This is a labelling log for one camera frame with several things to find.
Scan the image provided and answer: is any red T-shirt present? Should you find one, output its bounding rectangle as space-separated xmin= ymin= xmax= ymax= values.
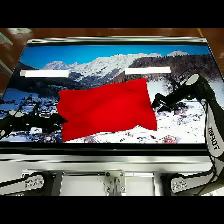
xmin=56 ymin=77 xmax=159 ymax=143

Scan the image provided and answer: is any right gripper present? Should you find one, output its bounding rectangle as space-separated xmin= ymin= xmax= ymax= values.
xmin=151 ymin=90 xmax=182 ymax=113

